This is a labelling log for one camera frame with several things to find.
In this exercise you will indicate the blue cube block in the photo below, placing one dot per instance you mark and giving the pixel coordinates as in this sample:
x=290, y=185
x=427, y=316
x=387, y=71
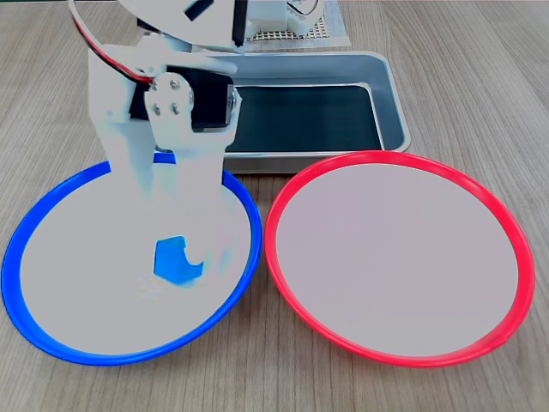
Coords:
x=169, y=257

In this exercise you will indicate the black mat inside tray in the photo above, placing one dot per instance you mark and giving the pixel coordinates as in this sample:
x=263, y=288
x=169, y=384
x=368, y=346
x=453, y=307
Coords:
x=309, y=120

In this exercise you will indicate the white dish with blue rim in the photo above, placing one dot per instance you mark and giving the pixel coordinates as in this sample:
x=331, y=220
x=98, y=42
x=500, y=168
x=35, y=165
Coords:
x=107, y=300

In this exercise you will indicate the silver metal tray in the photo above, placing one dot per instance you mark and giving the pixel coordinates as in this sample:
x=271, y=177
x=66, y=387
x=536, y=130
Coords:
x=388, y=86

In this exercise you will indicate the white dish with red rim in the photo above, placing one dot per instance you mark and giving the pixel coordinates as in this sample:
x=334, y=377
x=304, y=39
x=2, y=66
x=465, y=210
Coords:
x=394, y=257

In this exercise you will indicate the beige mesh anti-slip mat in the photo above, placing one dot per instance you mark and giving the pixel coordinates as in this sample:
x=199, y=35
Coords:
x=319, y=30

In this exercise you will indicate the pale base board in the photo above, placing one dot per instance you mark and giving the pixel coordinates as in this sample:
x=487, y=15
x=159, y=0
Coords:
x=339, y=26

